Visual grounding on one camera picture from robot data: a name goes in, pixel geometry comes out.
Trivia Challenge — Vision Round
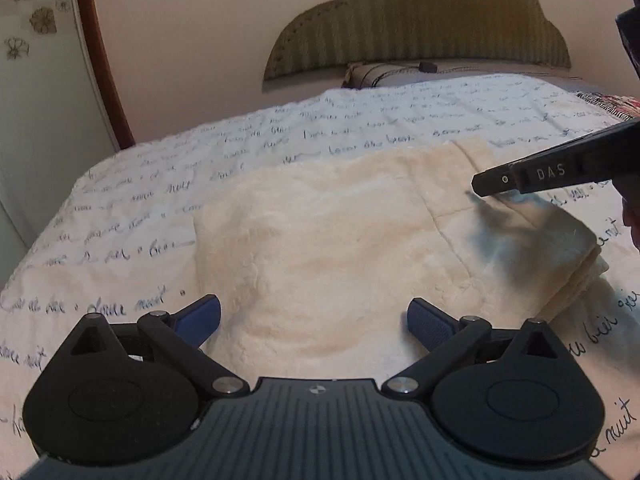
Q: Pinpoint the green striped headboard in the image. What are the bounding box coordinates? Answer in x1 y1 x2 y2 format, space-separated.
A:
262 0 572 81

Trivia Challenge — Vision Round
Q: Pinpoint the black-and-white patterned cloth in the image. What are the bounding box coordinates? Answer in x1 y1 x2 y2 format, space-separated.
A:
575 90 640 122

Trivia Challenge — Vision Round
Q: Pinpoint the cream fleece blanket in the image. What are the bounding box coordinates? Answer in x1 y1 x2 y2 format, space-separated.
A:
192 137 612 392

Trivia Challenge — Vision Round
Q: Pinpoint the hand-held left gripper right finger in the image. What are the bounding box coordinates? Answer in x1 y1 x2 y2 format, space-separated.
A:
380 297 559 401

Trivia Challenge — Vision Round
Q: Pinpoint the white script-printed blanket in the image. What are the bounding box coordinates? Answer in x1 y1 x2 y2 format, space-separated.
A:
0 72 640 480

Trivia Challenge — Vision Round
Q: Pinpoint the person's right hand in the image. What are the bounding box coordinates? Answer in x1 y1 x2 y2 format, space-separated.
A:
621 195 640 254

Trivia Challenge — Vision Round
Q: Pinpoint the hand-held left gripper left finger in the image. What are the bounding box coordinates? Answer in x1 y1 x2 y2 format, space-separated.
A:
64 293 251 401

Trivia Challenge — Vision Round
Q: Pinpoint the brown wooden door frame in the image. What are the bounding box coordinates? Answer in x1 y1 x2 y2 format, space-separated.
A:
72 0 136 151

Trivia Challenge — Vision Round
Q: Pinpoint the flower-printed wardrobe door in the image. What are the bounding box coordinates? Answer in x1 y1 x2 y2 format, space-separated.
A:
0 0 122 288

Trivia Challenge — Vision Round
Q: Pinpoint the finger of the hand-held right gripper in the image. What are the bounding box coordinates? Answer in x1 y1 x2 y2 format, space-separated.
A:
471 119 640 199

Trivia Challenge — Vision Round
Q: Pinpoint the striped grey pillow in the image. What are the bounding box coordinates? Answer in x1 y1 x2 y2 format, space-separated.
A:
342 61 442 90

